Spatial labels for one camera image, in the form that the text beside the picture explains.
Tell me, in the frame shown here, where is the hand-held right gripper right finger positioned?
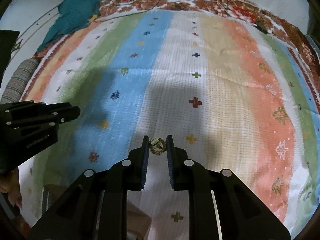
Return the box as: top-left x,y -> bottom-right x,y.
166,134 -> 292,240

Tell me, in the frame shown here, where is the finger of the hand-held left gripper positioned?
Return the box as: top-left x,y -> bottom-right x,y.
0,101 -> 73,117
6,106 -> 81,133

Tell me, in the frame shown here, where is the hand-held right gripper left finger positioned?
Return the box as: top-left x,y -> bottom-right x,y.
30,135 -> 150,240

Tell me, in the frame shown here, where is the small gold jewelry piece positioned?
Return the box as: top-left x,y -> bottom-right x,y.
149,137 -> 166,156

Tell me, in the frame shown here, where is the person's left hand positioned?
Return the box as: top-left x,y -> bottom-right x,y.
0,169 -> 23,209

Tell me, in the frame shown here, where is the grey striped pillow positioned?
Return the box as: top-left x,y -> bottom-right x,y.
0,58 -> 39,104

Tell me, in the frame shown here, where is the striped floral-edged blanket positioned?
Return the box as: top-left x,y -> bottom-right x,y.
17,0 -> 320,240

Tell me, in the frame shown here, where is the teal cloth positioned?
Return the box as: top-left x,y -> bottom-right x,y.
37,0 -> 102,53

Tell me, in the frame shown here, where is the long black cable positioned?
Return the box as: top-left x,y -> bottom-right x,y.
94,0 -> 167,23

